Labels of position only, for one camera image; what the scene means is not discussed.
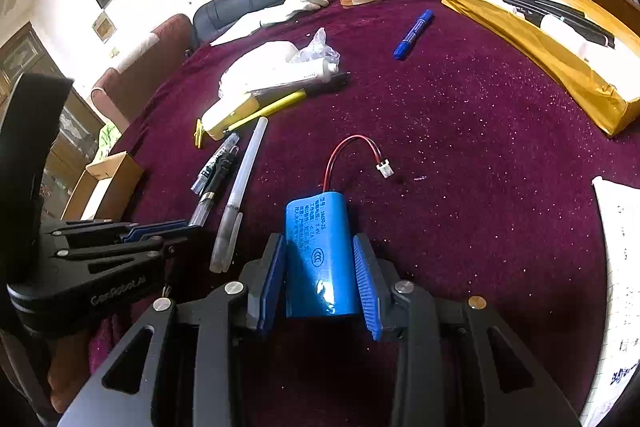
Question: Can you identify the maroon chair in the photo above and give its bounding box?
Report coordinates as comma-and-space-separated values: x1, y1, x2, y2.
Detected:
91, 14, 197, 132

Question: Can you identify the black clear-barrel pen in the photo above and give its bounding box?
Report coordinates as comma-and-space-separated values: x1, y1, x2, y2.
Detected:
189, 147, 239, 228

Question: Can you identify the crumpled clear plastic bag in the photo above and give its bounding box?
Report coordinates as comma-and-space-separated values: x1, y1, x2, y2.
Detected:
295, 28, 341, 65

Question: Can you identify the maroon tablecloth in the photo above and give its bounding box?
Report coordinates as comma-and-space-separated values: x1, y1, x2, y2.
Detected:
90, 0, 621, 413

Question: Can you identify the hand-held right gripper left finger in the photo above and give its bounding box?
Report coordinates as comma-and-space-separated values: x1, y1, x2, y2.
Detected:
57, 233, 287, 427

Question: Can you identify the cardboard box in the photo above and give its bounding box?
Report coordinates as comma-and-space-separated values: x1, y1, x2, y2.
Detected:
62, 151, 146, 223

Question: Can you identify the white stick tube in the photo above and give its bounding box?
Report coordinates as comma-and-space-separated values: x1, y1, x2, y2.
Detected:
540, 14, 588, 55

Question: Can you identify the white paper note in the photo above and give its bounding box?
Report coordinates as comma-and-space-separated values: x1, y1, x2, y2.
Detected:
582, 177, 640, 427

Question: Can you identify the yellow pen black tip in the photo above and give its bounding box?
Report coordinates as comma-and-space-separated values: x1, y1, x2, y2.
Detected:
227, 72, 351, 131

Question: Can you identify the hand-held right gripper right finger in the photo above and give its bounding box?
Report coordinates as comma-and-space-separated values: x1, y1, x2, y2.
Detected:
352, 233, 581, 427

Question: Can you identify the white round packet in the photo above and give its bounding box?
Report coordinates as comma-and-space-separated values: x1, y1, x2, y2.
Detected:
219, 41, 301, 98

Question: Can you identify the person's left hand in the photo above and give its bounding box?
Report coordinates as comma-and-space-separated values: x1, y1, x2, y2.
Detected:
47, 332, 98, 414

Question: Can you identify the clear blue gel pen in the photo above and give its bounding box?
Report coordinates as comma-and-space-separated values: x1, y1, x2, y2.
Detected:
192, 133, 240, 194

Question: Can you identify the yellow case with scissors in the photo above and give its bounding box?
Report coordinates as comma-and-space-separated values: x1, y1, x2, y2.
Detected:
200, 94, 261, 141

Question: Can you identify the white paper sheet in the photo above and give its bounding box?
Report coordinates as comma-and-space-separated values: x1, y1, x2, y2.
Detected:
210, 14, 282, 48

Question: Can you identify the translucent white brush pen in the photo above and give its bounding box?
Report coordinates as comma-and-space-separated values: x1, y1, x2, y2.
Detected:
210, 117, 269, 274

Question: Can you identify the black marker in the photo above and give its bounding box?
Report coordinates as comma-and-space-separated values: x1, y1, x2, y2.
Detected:
485, 0, 616, 48

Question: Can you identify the blue battery pack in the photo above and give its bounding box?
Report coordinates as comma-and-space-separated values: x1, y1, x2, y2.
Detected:
285, 134, 394, 319

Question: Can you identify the blue marker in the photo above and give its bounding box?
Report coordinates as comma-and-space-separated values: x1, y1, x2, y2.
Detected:
393, 9, 434, 60

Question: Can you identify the green white cloth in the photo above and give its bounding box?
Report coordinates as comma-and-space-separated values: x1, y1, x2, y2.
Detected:
96, 124, 122, 158

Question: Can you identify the small picture frame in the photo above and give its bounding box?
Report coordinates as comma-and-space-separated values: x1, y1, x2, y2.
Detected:
92, 9, 117, 44

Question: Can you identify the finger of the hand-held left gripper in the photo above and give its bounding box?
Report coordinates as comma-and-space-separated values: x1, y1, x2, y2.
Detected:
50, 218, 190, 244
54, 227, 207, 262

